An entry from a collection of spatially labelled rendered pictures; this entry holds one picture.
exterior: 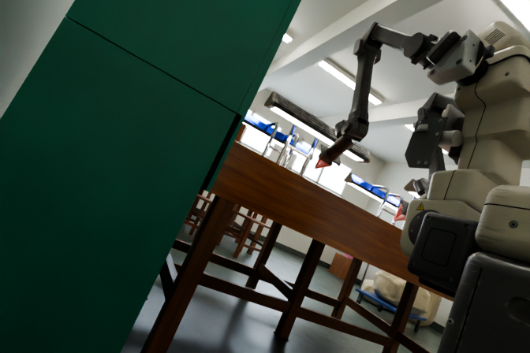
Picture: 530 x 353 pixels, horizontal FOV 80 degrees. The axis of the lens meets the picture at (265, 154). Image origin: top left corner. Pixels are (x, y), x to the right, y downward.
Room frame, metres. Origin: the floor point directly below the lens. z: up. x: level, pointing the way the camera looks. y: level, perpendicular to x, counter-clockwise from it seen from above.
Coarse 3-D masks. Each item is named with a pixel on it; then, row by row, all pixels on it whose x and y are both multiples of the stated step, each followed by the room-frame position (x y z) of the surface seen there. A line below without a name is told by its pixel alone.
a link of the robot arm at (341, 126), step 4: (344, 120) 1.21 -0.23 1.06; (336, 124) 1.23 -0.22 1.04; (340, 124) 1.22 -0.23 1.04; (344, 124) 1.13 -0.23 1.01; (348, 124) 1.11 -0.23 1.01; (336, 128) 1.23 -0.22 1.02; (340, 128) 1.20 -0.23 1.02; (344, 128) 1.13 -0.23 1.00; (348, 128) 1.11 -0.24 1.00; (336, 132) 1.22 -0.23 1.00; (340, 132) 1.20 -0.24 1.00; (344, 132) 1.13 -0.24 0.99; (348, 136) 1.14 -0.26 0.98; (352, 136) 1.15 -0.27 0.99; (356, 140) 1.16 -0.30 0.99; (360, 140) 1.15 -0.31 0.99
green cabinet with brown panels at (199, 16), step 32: (96, 0) 0.80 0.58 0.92; (128, 0) 0.82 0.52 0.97; (160, 0) 0.85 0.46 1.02; (192, 0) 0.87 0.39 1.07; (224, 0) 0.90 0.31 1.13; (256, 0) 0.93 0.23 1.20; (288, 0) 0.96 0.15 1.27; (96, 32) 0.81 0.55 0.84; (128, 32) 0.84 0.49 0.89; (160, 32) 0.86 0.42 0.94; (192, 32) 0.89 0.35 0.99; (224, 32) 0.92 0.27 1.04; (256, 32) 0.95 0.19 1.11; (160, 64) 0.88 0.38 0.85; (192, 64) 0.90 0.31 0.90; (224, 64) 0.93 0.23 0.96; (256, 64) 0.96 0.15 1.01; (224, 96) 0.95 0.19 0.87
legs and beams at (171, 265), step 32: (224, 224) 1.06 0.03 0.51; (192, 256) 1.04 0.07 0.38; (320, 256) 1.89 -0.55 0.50; (192, 288) 1.06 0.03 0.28; (224, 288) 1.73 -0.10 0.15; (288, 288) 1.98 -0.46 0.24; (352, 288) 2.72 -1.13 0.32; (416, 288) 2.18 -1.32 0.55; (160, 320) 1.05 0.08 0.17; (288, 320) 1.87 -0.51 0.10; (320, 320) 1.96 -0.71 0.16; (160, 352) 1.06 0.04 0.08; (384, 352) 2.20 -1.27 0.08; (416, 352) 2.02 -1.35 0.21
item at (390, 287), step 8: (384, 272) 4.05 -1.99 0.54; (376, 280) 4.09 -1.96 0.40; (384, 280) 3.99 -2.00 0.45; (392, 280) 3.89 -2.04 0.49; (400, 280) 3.87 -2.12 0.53; (376, 288) 4.04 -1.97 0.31; (384, 288) 3.95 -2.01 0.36; (392, 288) 3.87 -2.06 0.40; (400, 288) 3.82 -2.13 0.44; (384, 296) 3.93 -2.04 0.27; (392, 296) 3.86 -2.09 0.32; (400, 296) 3.83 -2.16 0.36; (416, 296) 3.84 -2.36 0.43; (424, 296) 3.92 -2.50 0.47; (392, 304) 3.94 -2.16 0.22; (416, 304) 3.87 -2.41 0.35; (424, 304) 3.92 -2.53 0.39; (416, 312) 3.94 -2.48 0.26; (424, 312) 4.01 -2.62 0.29
